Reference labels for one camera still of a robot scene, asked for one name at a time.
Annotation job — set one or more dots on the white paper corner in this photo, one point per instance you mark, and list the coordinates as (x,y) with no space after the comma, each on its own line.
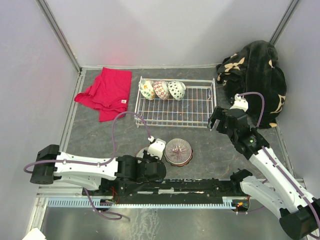
(34,234)

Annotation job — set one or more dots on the blue triangle pattern bowl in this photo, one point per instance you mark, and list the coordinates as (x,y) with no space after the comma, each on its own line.
(161,89)

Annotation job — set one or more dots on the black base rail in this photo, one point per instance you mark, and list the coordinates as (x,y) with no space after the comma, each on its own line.
(169,191)

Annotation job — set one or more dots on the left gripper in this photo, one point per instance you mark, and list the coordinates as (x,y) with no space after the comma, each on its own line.
(145,155)

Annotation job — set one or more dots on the red folded t-shirt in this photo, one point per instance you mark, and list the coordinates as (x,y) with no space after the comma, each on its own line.
(109,94)

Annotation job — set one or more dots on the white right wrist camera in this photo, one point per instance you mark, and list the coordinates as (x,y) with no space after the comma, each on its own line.
(240,103)

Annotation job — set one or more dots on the black floral blanket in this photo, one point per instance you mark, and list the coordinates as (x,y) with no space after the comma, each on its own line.
(254,69)

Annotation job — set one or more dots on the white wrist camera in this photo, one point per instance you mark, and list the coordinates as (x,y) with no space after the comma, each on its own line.
(156,147)
(240,103)

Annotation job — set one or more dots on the red rimmed bowl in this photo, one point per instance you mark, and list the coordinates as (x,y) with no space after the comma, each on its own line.
(177,89)

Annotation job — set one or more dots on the floral orange green bowl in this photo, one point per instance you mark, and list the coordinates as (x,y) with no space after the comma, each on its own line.
(146,89)

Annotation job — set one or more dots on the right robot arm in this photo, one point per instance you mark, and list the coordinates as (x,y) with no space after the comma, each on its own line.
(297,210)

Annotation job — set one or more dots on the grey hexagon pattern bowl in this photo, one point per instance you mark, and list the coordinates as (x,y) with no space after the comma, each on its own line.
(142,152)

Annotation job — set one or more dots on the purple striped bowl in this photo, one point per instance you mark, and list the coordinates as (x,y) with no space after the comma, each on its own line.
(178,145)

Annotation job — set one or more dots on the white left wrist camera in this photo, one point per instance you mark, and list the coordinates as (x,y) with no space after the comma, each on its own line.
(156,147)

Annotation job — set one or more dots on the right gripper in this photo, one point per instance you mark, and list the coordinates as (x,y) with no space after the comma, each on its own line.
(219,114)

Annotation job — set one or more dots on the white wire dish rack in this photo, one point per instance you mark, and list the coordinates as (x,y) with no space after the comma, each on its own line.
(192,111)

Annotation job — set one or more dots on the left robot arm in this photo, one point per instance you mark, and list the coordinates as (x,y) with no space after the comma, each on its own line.
(54,165)

